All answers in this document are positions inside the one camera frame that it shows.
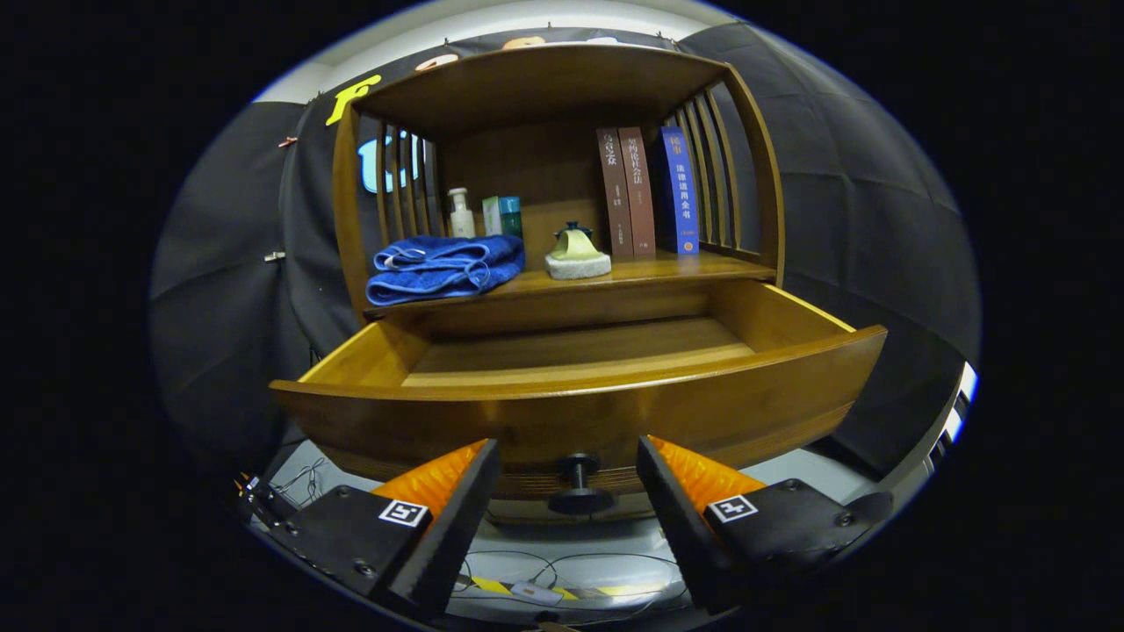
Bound wooden drawer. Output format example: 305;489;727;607
270;279;888;516

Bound grey looped cable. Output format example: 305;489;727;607
457;549;688;617

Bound white pump bottle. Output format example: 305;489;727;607
447;187;476;239

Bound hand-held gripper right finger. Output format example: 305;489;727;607
636;435;895;615

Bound thin black floor cables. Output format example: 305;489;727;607
255;456;328;512

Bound black backdrop cloth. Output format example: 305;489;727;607
149;22;980;479

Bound yellow and black floor tape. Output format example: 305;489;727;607
470;575;673;603

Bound blue book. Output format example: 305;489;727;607
660;126;701;256

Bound blue folded towel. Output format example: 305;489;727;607
365;234;526;306

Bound wooden cabinet with slatted shelf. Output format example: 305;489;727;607
270;44;888;528

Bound white slotted panel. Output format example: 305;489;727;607
926;364;978;475

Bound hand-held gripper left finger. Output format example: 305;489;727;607
263;439;501;620

